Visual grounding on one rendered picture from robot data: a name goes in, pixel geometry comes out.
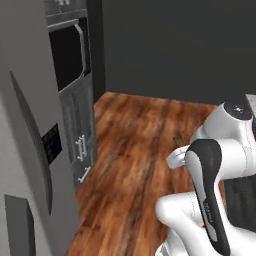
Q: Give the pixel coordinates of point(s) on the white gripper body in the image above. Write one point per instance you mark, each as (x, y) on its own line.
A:
(176, 159)

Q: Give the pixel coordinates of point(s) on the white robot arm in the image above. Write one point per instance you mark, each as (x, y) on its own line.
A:
(233, 150)

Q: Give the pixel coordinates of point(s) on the black fridge dispenser panel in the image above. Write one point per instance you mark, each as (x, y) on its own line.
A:
(52, 143)

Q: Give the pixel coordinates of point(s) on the grey fridge door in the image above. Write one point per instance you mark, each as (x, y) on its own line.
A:
(23, 50)

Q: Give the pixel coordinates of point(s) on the small olive green object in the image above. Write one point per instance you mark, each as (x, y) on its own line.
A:
(179, 141)

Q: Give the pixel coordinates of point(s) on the grey drawer cabinet run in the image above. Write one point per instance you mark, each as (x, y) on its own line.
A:
(78, 113)

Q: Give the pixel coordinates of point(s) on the black built-in oven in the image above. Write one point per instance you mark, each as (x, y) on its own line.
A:
(66, 56)

